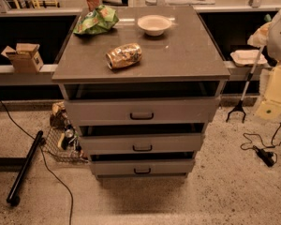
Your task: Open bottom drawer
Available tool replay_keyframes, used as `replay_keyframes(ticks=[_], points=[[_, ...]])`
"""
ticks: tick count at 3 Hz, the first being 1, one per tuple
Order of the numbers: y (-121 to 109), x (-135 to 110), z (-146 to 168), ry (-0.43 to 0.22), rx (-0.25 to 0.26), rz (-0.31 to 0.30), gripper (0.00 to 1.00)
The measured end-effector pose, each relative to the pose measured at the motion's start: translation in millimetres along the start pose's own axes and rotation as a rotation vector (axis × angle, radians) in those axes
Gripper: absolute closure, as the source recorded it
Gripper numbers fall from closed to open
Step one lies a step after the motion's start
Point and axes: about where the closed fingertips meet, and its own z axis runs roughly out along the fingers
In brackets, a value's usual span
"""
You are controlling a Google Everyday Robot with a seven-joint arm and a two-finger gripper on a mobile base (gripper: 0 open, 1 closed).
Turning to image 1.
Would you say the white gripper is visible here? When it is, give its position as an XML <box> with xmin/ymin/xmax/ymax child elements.
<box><xmin>255</xmin><ymin>65</ymin><xmax>281</xmax><ymax>120</ymax></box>

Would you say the grey bottom drawer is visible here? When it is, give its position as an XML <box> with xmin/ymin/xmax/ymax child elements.
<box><xmin>90</xmin><ymin>159</ymin><xmax>195</xmax><ymax>177</ymax></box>

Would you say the grey drawer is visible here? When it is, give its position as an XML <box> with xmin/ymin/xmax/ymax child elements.
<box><xmin>65</xmin><ymin>97</ymin><xmax>219</xmax><ymax>127</ymax></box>
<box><xmin>90</xmin><ymin>159</ymin><xmax>195</xmax><ymax>177</ymax></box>
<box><xmin>81</xmin><ymin>133</ymin><xmax>204</xmax><ymax>155</ymax></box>

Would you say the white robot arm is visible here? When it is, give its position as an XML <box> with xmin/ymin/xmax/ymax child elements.
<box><xmin>247</xmin><ymin>9</ymin><xmax>281</xmax><ymax>119</ymax></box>

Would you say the grey top drawer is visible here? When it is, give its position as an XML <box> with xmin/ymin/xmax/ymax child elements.
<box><xmin>65</xmin><ymin>97</ymin><xmax>219</xmax><ymax>127</ymax></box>

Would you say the grey drawer cabinet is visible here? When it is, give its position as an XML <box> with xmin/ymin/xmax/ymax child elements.
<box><xmin>51</xmin><ymin>5</ymin><xmax>231</xmax><ymax>182</ymax></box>

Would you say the grey middle drawer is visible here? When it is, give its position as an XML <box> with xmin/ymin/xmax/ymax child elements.
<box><xmin>81</xmin><ymin>133</ymin><xmax>204</xmax><ymax>155</ymax></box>

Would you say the reacher grabber tool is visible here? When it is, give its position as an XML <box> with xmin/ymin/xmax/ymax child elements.
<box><xmin>226</xmin><ymin>46</ymin><xmax>264</xmax><ymax>122</ymax></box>

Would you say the white takeout tray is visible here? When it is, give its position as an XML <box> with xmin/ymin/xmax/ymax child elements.
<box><xmin>230</xmin><ymin>50</ymin><xmax>259</xmax><ymax>67</ymax></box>

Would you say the white paper bowl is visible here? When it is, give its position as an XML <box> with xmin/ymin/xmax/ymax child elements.
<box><xmin>138</xmin><ymin>15</ymin><xmax>171</xmax><ymax>37</ymax></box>

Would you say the crushed orange soda can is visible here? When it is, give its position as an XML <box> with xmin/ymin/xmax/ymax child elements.
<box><xmin>106</xmin><ymin>43</ymin><xmax>142</xmax><ymax>69</ymax></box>

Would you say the green chip bag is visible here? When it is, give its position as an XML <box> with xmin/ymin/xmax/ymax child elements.
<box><xmin>73</xmin><ymin>5</ymin><xmax>119</xmax><ymax>35</ymax></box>

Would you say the small cardboard box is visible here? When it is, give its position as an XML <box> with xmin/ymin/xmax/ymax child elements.
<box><xmin>1</xmin><ymin>43</ymin><xmax>43</xmax><ymax>73</ymax></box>

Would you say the black tube on floor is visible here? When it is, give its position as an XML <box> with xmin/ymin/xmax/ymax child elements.
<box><xmin>7</xmin><ymin>130</ymin><xmax>43</xmax><ymax>206</ymax></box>

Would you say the wire basket with trash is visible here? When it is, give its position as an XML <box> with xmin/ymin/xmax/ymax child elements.
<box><xmin>45</xmin><ymin>101</ymin><xmax>88</xmax><ymax>163</ymax></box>

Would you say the black floor cable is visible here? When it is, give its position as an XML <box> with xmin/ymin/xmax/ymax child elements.
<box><xmin>0</xmin><ymin>82</ymin><xmax>75</xmax><ymax>225</ymax></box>

